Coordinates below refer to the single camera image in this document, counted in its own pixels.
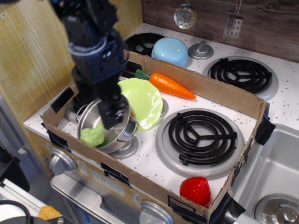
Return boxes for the front right black burner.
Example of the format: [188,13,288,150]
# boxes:
[156,108,245,180]

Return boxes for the black cable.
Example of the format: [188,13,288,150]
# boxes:
[0,199,32,224]

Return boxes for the steel sink basin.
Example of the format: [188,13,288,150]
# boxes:
[231,124,299,224]

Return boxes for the hanging metal strainer ladle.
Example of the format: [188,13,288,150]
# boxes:
[173,0,197,30]

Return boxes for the black burner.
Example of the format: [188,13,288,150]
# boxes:
[203,56,279,101]
[125,33,164,56]
[156,108,245,180]
[65,95,87,124]

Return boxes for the small steel pot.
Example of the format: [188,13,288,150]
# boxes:
[77,95,139,154]

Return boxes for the silver front left knob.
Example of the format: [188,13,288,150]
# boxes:
[49,148,78,175]

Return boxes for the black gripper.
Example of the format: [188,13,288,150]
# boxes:
[70,42,128,130]

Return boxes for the front left black burner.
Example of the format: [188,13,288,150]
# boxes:
[65,95,87,124]

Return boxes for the light green plastic plate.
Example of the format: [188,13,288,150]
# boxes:
[118,78,163,132]

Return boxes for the silver sink drain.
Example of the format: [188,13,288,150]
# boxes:
[253,194,299,224]

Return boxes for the silver front middle knob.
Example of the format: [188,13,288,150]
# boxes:
[139,201,175,224]

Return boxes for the green toy broccoli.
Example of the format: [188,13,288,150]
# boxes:
[80,123,105,147]

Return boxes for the orange object bottom left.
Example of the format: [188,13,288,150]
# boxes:
[37,205,61,220]

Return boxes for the silver back stove knob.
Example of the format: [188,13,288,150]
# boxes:
[188,41,214,60]

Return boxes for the back right black burner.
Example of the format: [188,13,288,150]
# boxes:
[203,56,279,101]

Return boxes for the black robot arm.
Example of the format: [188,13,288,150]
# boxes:
[50,0,128,130]

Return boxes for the orange toy carrot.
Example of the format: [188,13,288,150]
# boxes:
[135,69,196,99]

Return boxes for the back left black burner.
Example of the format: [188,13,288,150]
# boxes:
[125,33,164,56]

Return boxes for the light blue plastic bowl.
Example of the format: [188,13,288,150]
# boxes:
[151,37,188,67]

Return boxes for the hanging metal spatula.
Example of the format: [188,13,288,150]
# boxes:
[222,0,243,41]

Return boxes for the silver oven door handle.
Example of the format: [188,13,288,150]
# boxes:
[51,174,139,224]

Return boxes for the brown cardboard fence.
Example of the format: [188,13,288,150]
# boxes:
[42,52,272,223]

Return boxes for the red toy strawberry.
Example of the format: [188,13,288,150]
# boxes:
[179,176,211,207]

